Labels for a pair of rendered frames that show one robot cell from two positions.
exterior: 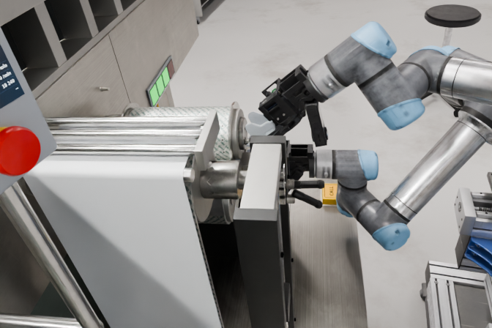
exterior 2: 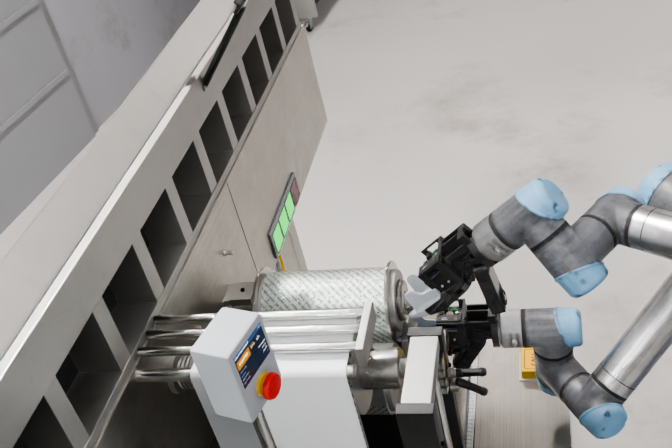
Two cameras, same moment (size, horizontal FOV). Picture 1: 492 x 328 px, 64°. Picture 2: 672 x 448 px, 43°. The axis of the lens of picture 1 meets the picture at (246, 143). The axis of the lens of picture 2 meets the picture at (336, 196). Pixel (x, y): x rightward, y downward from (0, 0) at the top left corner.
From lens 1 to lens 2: 0.69 m
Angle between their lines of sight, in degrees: 6
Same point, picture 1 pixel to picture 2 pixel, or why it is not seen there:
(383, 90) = (555, 256)
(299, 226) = (489, 411)
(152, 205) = (316, 401)
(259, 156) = (417, 350)
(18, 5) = (155, 193)
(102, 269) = not seen: outside the picture
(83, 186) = not seen: hidden behind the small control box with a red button
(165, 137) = (324, 333)
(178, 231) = (341, 426)
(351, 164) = (546, 328)
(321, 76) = (486, 240)
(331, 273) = not seen: outside the picture
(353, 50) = (517, 214)
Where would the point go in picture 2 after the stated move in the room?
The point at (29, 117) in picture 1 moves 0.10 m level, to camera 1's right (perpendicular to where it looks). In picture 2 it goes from (271, 363) to (361, 347)
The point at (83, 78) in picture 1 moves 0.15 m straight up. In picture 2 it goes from (208, 247) to (183, 180)
